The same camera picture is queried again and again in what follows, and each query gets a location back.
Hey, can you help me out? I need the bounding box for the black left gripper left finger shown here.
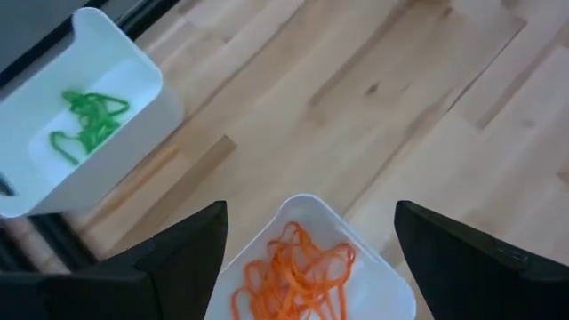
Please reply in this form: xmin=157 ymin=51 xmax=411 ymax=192
xmin=0 ymin=199 xmax=230 ymax=320

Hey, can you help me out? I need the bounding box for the white plastic basket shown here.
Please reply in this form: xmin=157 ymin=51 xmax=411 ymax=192
xmin=203 ymin=193 xmax=418 ymax=320
xmin=0 ymin=6 xmax=187 ymax=220

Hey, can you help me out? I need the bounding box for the orange rubber band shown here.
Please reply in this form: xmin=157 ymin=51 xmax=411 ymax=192
xmin=230 ymin=257 xmax=290 ymax=320
xmin=266 ymin=220 xmax=357 ymax=285
xmin=266 ymin=266 xmax=352 ymax=320

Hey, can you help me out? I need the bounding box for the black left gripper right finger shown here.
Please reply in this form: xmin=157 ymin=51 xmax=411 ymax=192
xmin=393 ymin=199 xmax=569 ymax=320

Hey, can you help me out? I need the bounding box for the green rubber band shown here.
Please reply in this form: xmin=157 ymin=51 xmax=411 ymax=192
xmin=48 ymin=128 xmax=94 ymax=167
xmin=60 ymin=90 xmax=132 ymax=139

